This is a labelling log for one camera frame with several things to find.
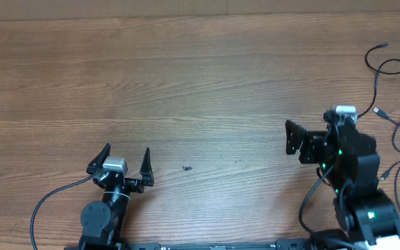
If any black usb cable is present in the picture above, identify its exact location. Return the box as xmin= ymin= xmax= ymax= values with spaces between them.
xmin=356 ymin=41 xmax=400 ymax=120

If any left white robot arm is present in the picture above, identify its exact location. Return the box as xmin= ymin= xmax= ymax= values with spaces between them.
xmin=71 ymin=143 xmax=154 ymax=250

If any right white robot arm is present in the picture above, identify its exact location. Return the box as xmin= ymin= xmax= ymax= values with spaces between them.
xmin=285 ymin=120 xmax=400 ymax=249

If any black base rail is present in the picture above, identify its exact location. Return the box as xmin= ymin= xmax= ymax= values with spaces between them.
xmin=128 ymin=238 xmax=319 ymax=250

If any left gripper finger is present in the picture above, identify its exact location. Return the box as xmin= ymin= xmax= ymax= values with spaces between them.
xmin=86 ymin=143 xmax=111 ymax=174
xmin=140 ymin=147 xmax=154 ymax=187

